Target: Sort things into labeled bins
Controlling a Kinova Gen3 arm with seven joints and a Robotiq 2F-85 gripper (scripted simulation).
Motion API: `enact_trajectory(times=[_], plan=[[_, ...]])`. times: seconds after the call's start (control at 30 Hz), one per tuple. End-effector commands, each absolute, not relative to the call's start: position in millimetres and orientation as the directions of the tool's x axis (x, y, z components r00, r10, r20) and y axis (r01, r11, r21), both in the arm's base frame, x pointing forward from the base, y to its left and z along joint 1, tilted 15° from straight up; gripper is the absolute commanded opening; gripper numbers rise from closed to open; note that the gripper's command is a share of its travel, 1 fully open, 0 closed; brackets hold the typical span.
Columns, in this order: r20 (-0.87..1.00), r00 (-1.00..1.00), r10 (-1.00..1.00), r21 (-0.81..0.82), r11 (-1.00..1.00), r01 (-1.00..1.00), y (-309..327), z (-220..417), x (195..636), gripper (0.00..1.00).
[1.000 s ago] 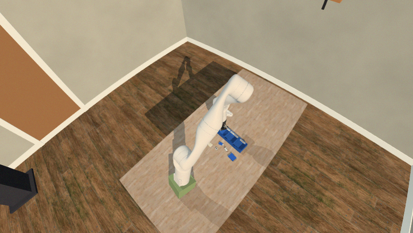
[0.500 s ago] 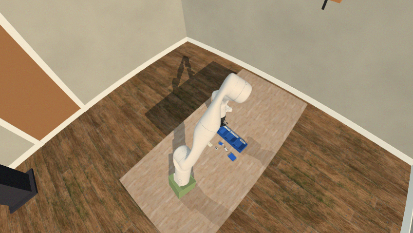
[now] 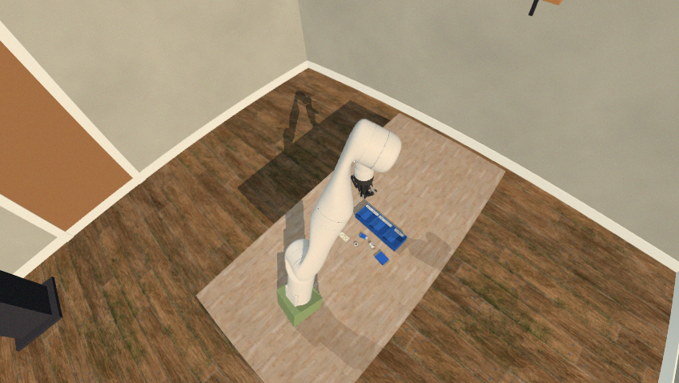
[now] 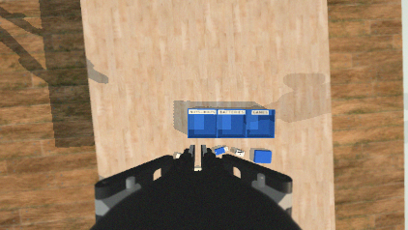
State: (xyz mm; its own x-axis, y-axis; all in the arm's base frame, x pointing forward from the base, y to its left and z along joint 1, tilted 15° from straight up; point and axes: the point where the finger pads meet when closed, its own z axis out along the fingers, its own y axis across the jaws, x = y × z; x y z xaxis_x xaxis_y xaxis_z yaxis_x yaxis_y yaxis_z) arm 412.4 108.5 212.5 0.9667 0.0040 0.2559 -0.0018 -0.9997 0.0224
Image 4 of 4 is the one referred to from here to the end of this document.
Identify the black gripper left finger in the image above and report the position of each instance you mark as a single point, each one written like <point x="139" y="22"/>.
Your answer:
<point x="111" y="190"/>

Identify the blue three-compartment bin rack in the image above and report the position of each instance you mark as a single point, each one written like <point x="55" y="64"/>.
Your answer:
<point x="231" y="123"/>

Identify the blue usb stick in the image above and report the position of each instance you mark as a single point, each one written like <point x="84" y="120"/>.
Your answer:
<point x="221" y="150"/>

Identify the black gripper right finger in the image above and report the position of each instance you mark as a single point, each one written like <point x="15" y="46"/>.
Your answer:
<point x="275" y="184"/>

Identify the blue rectangular block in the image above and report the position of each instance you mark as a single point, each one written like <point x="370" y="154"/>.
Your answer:
<point x="262" y="156"/>

